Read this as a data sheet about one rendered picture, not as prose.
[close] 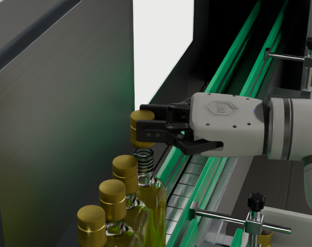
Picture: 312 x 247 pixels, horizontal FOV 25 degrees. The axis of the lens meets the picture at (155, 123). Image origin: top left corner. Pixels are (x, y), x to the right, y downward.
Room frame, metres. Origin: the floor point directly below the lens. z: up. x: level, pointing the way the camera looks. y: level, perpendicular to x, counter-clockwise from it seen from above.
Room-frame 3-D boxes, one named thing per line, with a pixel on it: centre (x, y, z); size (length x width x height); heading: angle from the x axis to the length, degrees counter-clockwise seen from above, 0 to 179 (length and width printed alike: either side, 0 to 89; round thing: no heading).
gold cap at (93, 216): (0.68, 0.08, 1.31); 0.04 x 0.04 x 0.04
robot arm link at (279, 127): (0.83, -0.16, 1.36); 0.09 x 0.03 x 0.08; 175
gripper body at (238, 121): (0.83, -0.10, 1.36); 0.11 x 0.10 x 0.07; 85
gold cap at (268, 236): (1.07, -0.21, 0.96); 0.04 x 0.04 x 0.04
